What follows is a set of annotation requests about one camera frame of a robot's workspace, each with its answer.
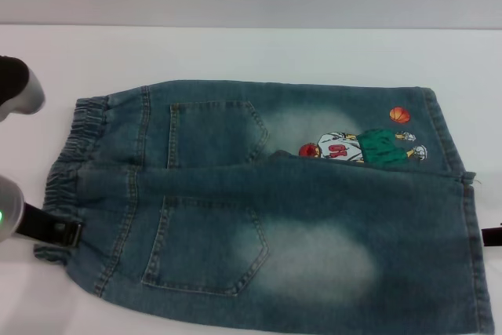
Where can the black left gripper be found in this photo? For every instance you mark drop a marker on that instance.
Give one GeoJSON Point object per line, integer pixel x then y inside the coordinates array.
{"type": "Point", "coordinates": [39, 225]}

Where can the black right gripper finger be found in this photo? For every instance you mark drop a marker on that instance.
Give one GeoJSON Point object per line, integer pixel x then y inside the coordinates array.
{"type": "Point", "coordinates": [493, 237]}

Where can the blue denim shorts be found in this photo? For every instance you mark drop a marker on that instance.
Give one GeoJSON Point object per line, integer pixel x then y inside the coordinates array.
{"type": "Point", "coordinates": [298, 225]}

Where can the silver black wrist camera box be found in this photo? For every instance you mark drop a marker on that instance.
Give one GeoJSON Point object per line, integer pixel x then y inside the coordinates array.
{"type": "Point", "coordinates": [15, 76]}

